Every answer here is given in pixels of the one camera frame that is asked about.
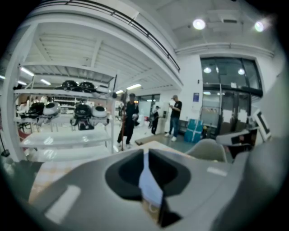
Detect black balcony railing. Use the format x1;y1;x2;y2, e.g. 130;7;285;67
38;0;181;72

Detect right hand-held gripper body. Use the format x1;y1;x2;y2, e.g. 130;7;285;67
215;108;272;159

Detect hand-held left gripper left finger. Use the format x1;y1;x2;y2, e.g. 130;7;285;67
105;148;145;201

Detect grey shell chair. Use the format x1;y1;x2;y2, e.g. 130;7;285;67
186;138;228;163

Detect round ceiling lamp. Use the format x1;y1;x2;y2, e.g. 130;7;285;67
254;20;265;33
192;18;206;31

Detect teal wrapped box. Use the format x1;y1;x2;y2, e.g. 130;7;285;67
184;118;204;143

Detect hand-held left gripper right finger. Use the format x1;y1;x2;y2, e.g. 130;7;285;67
148;148;191;228

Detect white metal shelving rack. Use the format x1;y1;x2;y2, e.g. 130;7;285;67
12;64;119;158

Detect glass entrance doors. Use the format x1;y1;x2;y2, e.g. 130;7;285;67
200;56;264;138

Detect black floor stand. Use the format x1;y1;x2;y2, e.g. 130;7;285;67
0;133;11;158

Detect row of black white helmets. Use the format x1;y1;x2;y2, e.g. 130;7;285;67
19;80;111;131

